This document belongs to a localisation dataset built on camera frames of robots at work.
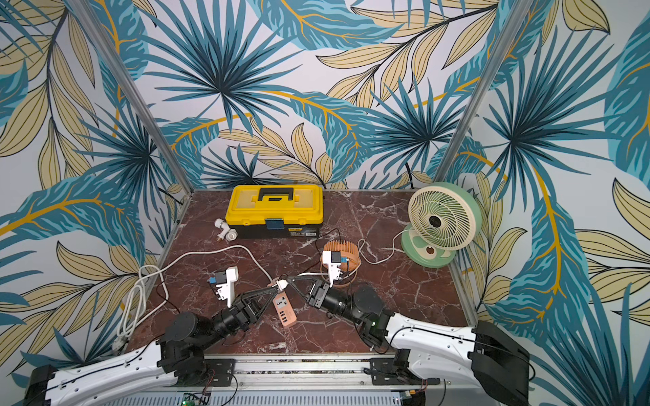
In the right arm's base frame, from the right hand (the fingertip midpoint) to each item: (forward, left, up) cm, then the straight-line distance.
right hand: (287, 282), depth 61 cm
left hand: (-3, +2, -2) cm, 4 cm away
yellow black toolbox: (+33, +8, -12) cm, 35 cm away
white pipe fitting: (+33, +30, -26) cm, 52 cm away
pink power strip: (+2, +4, -26) cm, 26 cm away
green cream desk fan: (+23, -47, -6) cm, 53 cm away
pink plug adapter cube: (0, +1, 0) cm, 1 cm away
